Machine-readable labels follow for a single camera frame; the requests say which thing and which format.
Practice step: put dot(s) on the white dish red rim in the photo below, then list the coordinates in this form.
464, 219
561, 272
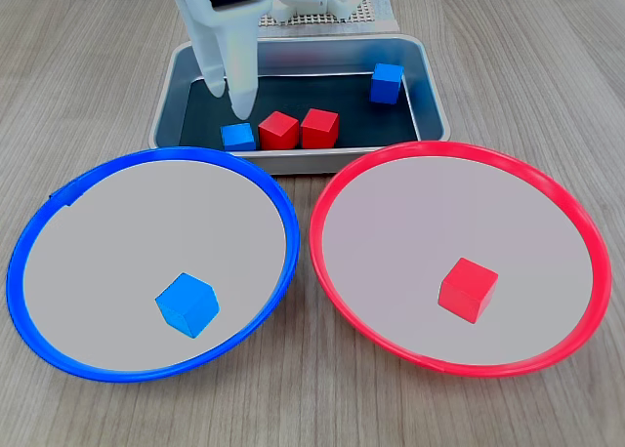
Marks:
415, 222

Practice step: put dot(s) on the white dish blue rim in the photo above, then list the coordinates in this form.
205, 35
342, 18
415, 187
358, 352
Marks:
112, 271

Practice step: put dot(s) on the silver metal tray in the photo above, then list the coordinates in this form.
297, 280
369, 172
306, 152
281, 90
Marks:
317, 56

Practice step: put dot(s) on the black tray liner mat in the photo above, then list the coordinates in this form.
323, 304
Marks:
342, 100

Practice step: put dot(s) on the red wooden cube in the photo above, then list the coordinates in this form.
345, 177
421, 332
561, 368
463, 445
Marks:
277, 131
466, 291
320, 129

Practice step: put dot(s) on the blue wooden cube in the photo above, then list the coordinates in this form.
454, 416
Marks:
386, 85
188, 305
238, 137

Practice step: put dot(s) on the white perforated base plate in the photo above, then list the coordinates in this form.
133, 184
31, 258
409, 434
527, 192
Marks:
381, 8

